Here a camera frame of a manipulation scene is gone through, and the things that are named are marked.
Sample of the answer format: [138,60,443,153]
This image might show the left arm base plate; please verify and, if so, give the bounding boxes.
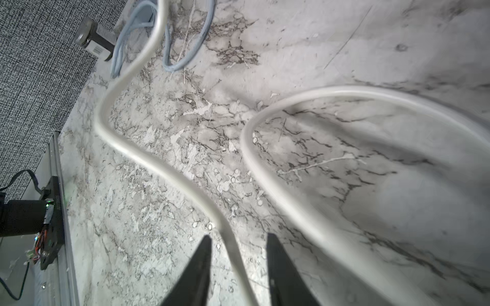
[33,176,65,270]

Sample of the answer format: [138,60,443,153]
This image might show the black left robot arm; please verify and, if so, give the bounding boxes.
[1,200,47,237]

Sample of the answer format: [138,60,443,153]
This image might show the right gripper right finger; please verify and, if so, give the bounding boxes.
[266,233,320,306]

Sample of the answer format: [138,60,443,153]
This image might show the aluminium front rail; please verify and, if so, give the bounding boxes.
[30,131,80,305]

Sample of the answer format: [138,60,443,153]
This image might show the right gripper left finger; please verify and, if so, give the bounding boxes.
[160,235,212,306]

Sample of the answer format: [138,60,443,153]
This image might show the light blue power strip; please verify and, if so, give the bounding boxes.
[111,1,216,79]

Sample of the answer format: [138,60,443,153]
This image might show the pink power strip white cord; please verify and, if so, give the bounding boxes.
[93,0,490,306]

